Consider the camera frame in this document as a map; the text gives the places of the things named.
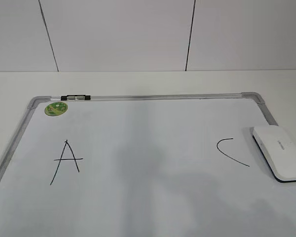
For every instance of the black silver hanging clip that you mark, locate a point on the black silver hanging clip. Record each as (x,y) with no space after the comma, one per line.
(75,97)

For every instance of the white whiteboard eraser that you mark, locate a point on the white whiteboard eraser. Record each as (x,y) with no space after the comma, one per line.
(279,151)

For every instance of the white whiteboard with grey frame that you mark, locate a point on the white whiteboard with grey frame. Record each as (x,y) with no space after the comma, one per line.
(144,168)

